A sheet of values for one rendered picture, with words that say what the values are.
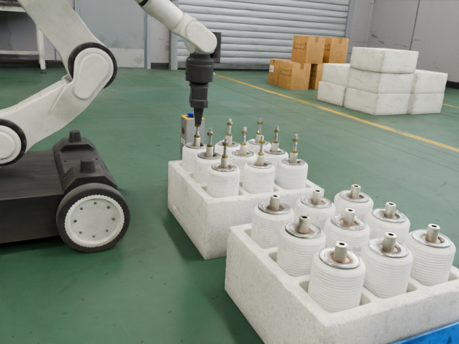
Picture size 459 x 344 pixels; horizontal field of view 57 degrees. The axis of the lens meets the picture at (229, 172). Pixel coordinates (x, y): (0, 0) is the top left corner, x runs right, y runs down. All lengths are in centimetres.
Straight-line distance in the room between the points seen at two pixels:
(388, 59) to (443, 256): 300
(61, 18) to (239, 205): 74
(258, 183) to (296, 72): 381
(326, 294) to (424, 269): 24
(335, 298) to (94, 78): 92
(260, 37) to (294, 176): 577
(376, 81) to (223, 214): 282
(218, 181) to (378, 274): 54
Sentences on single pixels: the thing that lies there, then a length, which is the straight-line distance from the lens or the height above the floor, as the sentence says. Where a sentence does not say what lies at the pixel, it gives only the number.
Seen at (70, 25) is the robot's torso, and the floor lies 62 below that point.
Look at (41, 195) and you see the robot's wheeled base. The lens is 128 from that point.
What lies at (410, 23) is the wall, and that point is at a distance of 769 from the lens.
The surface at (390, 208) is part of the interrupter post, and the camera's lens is 102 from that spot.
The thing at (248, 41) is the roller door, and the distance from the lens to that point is 688.
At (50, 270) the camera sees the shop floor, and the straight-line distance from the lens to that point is 124.
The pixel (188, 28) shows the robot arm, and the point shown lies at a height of 63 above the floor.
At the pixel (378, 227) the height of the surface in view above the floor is 24.
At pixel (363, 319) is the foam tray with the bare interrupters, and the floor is 17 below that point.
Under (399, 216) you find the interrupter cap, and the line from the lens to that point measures 105.
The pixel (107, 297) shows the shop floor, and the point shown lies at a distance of 111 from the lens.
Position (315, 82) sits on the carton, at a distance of 518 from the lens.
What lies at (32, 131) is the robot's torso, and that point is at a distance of 140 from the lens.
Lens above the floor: 64
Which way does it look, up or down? 19 degrees down
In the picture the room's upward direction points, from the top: 4 degrees clockwise
